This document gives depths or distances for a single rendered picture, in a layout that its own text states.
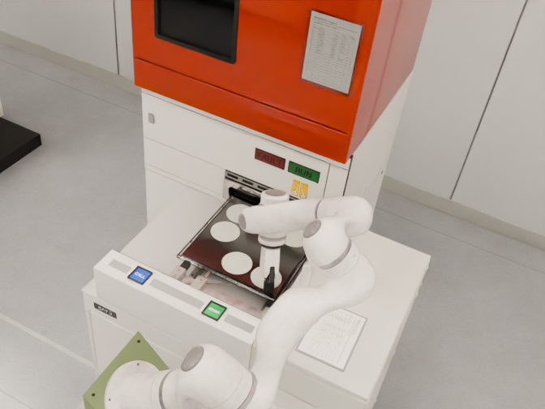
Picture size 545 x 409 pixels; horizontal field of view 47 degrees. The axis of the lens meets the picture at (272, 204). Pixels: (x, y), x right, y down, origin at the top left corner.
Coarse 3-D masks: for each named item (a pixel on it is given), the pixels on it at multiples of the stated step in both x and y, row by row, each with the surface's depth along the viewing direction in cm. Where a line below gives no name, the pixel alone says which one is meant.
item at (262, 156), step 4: (256, 152) 218; (260, 152) 218; (256, 156) 219; (260, 156) 219; (264, 156) 218; (268, 156) 217; (272, 156) 216; (260, 160) 220; (264, 160) 219; (268, 160) 218; (272, 160) 217; (276, 160) 216; (280, 160) 216; (284, 160) 215; (272, 164) 218; (276, 164) 217; (280, 164) 217
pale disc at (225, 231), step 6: (222, 222) 220; (228, 222) 220; (216, 228) 218; (222, 228) 218; (228, 228) 218; (234, 228) 219; (216, 234) 216; (222, 234) 216; (228, 234) 216; (234, 234) 216; (222, 240) 214; (228, 240) 214
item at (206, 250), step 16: (224, 208) 226; (208, 240) 213; (240, 240) 214; (256, 240) 215; (192, 256) 206; (208, 256) 207; (256, 256) 209; (288, 256) 211; (224, 272) 203; (288, 272) 206; (256, 288) 199
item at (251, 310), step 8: (184, 280) 201; (192, 280) 201; (208, 288) 200; (216, 296) 197; (224, 296) 198; (232, 304) 196; (240, 304) 196; (248, 304) 196; (248, 312) 194; (256, 312) 194
